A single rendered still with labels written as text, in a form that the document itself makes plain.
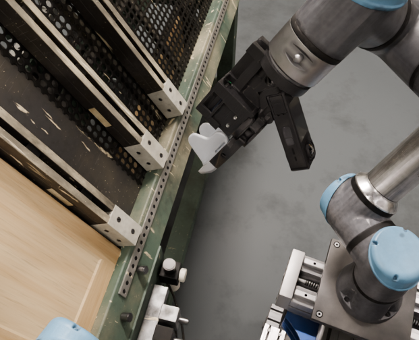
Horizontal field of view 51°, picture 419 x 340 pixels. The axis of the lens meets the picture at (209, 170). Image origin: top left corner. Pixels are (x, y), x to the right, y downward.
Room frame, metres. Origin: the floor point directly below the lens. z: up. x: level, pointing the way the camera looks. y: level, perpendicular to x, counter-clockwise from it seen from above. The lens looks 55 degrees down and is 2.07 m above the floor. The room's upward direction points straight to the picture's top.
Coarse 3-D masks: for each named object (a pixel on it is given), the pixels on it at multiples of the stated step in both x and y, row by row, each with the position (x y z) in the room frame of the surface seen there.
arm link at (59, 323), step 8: (56, 320) 0.15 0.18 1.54; (64, 320) 0.15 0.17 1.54; (48, 328) 0.14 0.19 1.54; (56, 328) 0.14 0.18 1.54; (64, 328) 0.14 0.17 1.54; (72, 328) 0.14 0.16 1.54; (80, 328) 0.14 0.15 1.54; (40, 336) 0.14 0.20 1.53; (48, 336) 0.13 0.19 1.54; (56, 336) 0.13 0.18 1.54; (64, 336) 0.13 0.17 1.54; (72, 336) 0.13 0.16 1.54; (80, 336) 0.13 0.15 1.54; (88, 336) 0.14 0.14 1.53
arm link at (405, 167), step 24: (408, 144) 0.54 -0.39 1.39; (384, 168) 0.52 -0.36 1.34; (408, 168) 0.50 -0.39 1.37; (336, 192) 0.51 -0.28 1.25; (360, 192) 0.49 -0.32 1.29; (384, 192) 0.48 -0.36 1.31; (408, 192) 0.48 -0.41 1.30; (336, 216) 0.47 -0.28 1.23; (360, 216) 0.45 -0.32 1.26; (384, 216) 0.45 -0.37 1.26
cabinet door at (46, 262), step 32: (0, 160) 0.59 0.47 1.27; (0, 192) 0.52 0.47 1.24; (32, 192) 0.56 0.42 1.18; (0, 224) 0.46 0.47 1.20; (32, 224) 0.49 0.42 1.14; (64, 224) 0.53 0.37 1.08; (0, 256) 0.40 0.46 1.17; (32, 256) 0.42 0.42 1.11; (64, 256) 0.46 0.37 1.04; (96, 256) 0.49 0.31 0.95; (0, 288) 0.34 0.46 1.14; (32, 288) 0.36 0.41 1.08; (64, 288) 0.39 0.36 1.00; (96, 288) 0.42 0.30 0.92; (0, 320) 0.28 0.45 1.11; (32, 320) 0.29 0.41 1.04
